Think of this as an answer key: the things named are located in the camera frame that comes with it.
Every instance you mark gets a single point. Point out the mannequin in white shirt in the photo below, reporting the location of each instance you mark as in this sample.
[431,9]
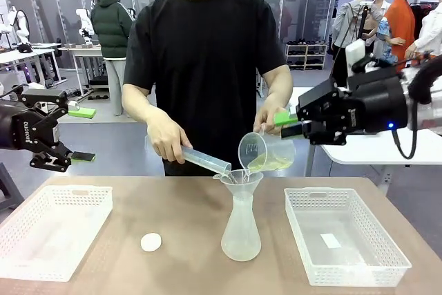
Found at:
[431,29]

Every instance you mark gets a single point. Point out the translucent plastic conical flask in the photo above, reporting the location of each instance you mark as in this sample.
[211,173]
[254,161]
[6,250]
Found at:
[241,233]

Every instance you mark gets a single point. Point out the person's left hand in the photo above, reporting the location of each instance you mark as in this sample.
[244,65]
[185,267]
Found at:
[266,119]

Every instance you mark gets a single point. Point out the white side table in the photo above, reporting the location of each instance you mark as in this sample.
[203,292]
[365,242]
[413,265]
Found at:
[362,155]

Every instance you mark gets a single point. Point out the person in green jacket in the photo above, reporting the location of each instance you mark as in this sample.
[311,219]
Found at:
[110,25]

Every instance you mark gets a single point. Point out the black tripod stand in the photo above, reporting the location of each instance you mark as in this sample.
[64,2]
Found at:
[362,22]

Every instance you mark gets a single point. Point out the white round flask cap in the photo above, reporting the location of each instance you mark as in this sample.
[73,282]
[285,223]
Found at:
[151,242]

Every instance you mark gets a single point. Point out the person's right hand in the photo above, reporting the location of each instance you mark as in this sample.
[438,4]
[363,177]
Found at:
[165,139]

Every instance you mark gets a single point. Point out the person in black T-shirt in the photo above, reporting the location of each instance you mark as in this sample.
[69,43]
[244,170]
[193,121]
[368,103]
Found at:
[207,67]

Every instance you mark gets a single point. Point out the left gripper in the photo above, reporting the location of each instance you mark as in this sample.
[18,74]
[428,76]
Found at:
[20,125]

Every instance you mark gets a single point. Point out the clear plastic funnel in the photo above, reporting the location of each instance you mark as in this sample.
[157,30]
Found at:
[241,184]

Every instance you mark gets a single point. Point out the mannequin in orange coat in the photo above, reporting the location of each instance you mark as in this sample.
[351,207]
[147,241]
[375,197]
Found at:
[400,22]

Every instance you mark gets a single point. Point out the white perforated basket with label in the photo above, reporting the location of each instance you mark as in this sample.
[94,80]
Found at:
[345,260]

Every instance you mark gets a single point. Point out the mannequin in blue floral dress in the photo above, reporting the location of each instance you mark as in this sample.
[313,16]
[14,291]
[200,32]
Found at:
[385,32]

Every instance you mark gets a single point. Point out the white lab desk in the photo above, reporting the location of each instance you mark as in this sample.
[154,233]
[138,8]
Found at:
[83,49]
[20,54]

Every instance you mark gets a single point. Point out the clear measuring beaker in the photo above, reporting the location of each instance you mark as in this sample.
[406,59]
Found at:
[269,157]

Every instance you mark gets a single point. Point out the mannequin in grey shirt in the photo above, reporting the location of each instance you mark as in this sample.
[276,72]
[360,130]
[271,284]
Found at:
[347,22]

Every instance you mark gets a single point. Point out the wooden shoe rack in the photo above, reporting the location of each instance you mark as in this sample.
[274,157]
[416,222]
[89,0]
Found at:
[307,54]

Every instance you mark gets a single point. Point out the person's right forearm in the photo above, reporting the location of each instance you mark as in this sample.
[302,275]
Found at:
[138,105]

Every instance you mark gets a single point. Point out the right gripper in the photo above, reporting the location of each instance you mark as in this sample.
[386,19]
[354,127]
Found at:
[380,108]

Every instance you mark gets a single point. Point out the clear graduated cylinder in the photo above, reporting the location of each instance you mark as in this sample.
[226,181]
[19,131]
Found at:
[207,160]

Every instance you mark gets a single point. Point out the white paper label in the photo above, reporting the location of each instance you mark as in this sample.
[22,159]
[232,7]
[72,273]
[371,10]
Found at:
[330,240]

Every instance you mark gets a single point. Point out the white perforated empty basket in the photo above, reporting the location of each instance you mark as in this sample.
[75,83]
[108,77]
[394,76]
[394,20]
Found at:
[52,233]

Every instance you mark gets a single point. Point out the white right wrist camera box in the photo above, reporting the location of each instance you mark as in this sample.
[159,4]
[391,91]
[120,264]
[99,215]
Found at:
[355,53]

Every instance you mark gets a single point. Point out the person's left forearm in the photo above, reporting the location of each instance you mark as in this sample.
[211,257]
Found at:
[279,84]

